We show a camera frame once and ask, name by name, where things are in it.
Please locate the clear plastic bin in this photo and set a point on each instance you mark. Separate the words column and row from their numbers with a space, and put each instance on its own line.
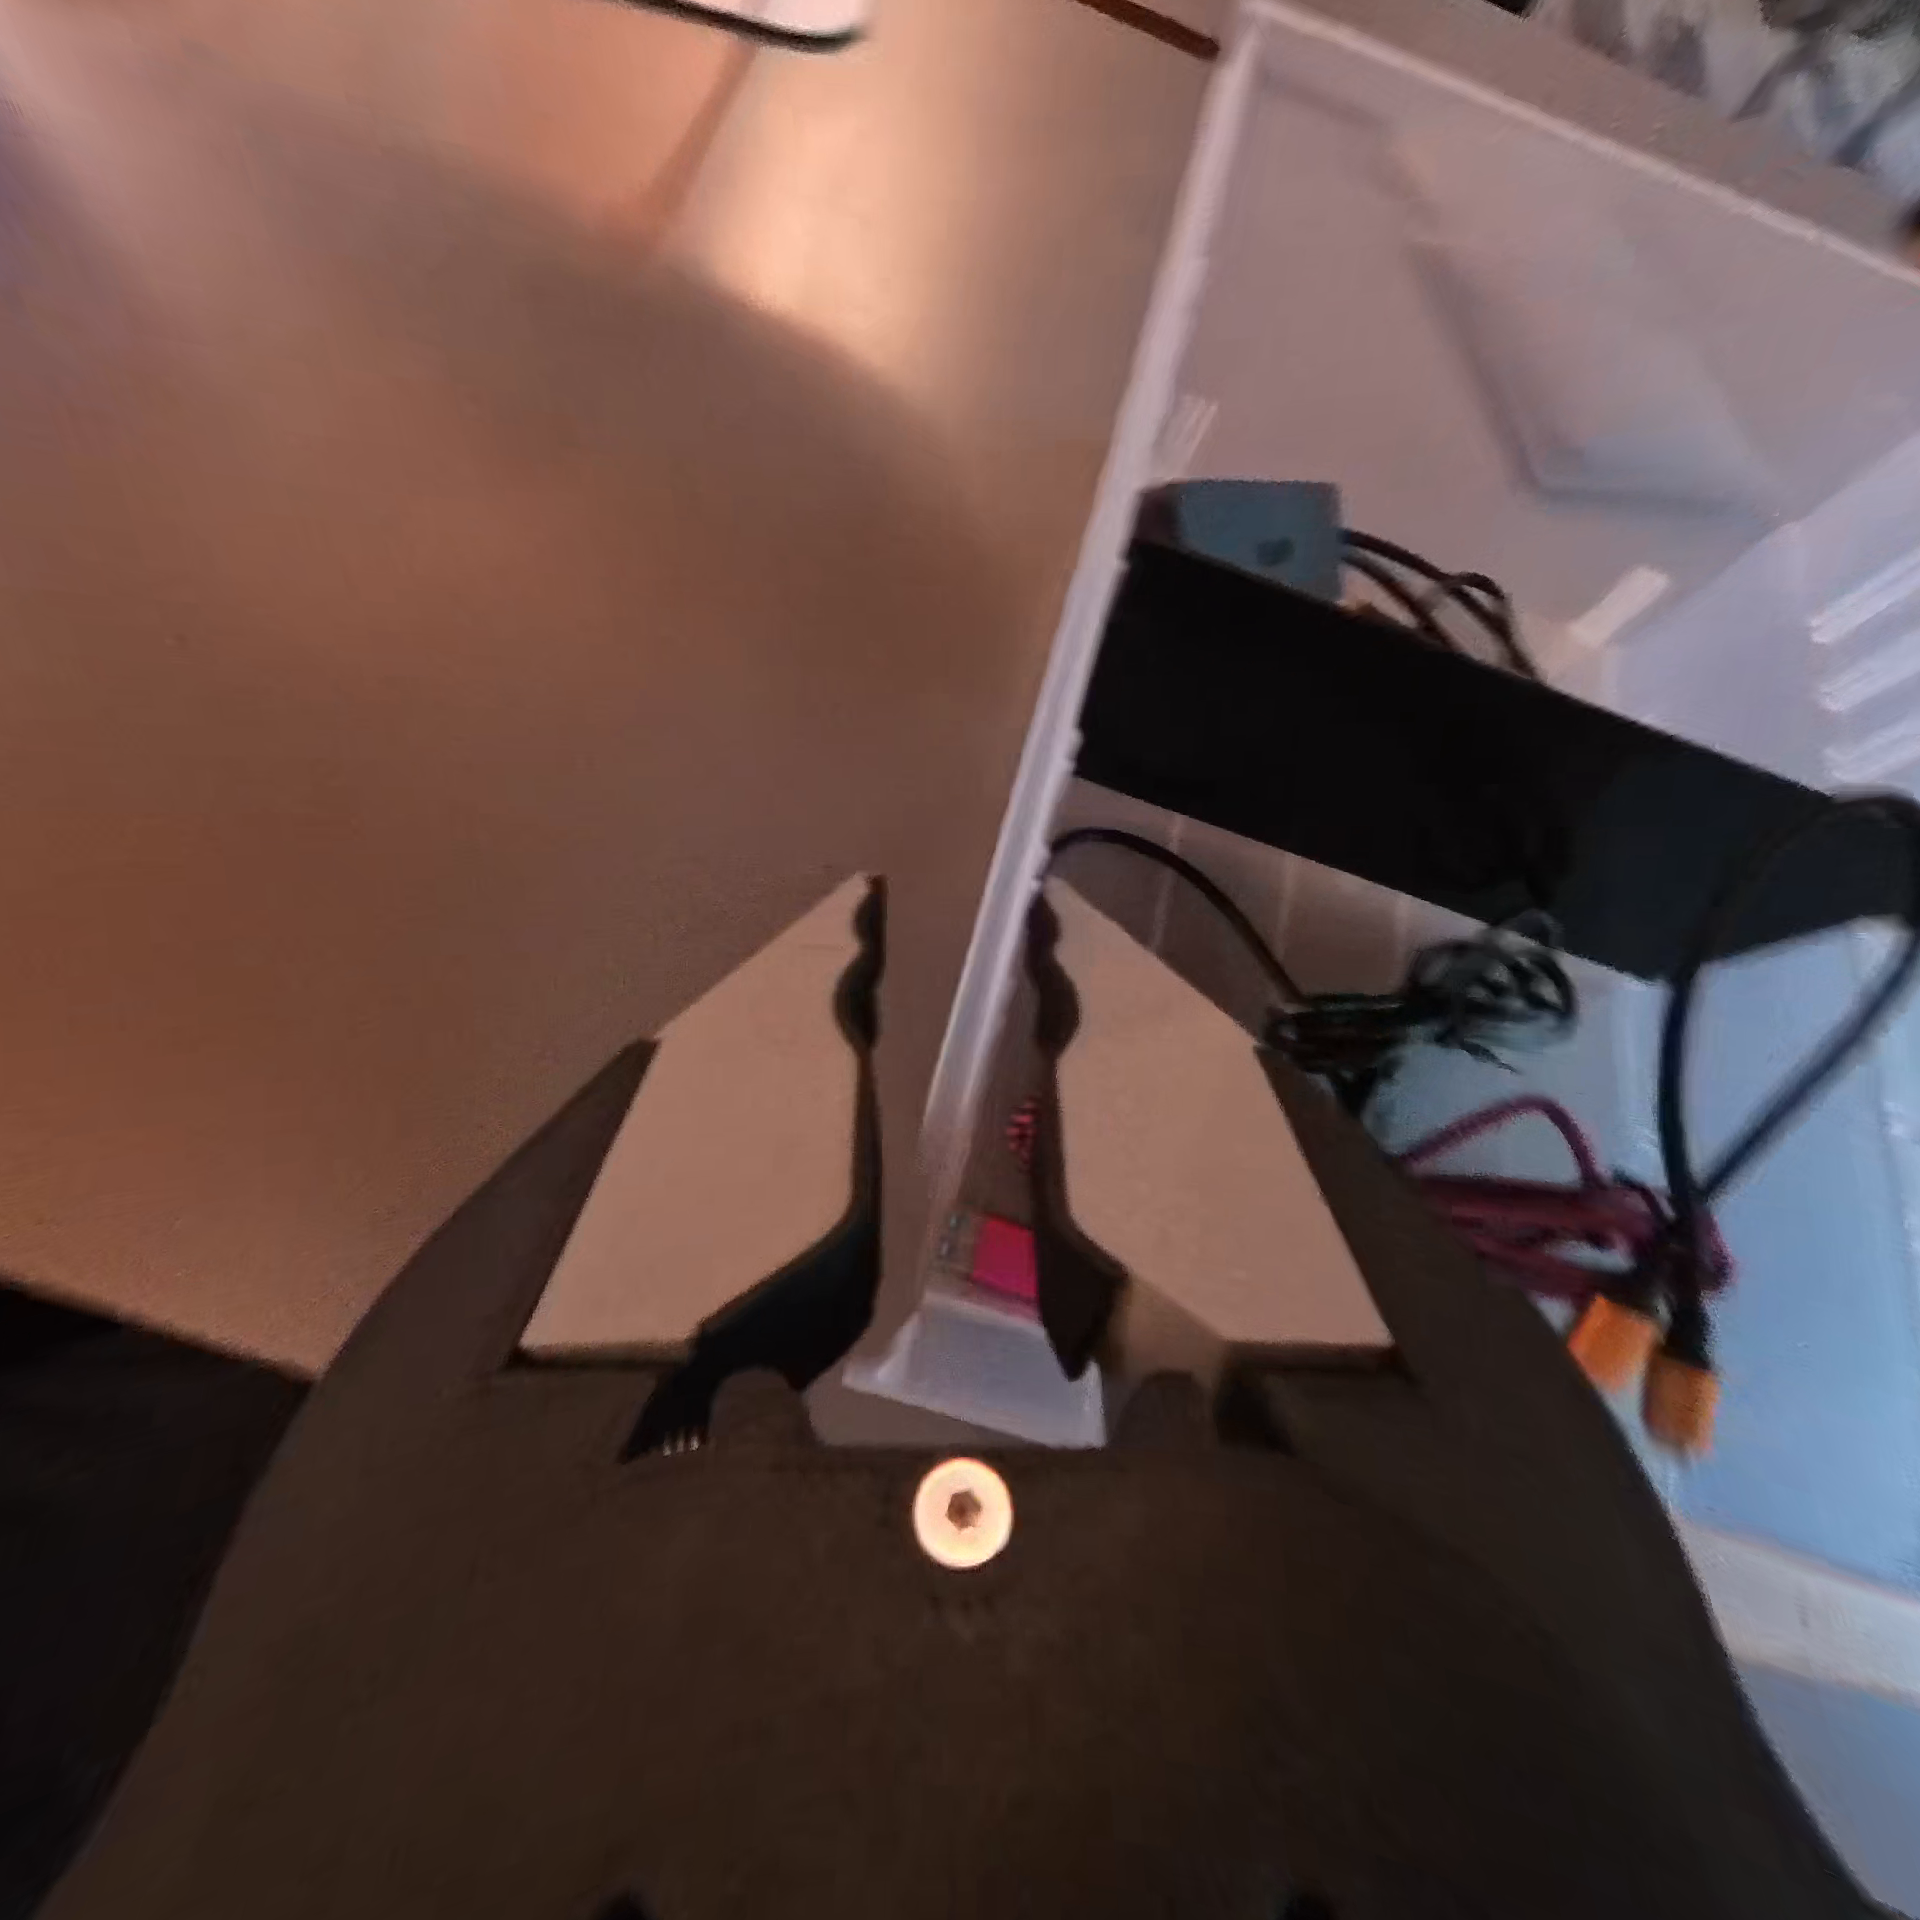
column 1351, row 300

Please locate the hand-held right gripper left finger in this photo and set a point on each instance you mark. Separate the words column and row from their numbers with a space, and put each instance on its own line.
column 704, row 1185

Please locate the black divider board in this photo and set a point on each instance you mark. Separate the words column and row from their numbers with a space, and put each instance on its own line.
column 1351, row 722

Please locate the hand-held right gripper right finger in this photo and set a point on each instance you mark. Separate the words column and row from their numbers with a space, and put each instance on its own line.
column 1231, row 1200

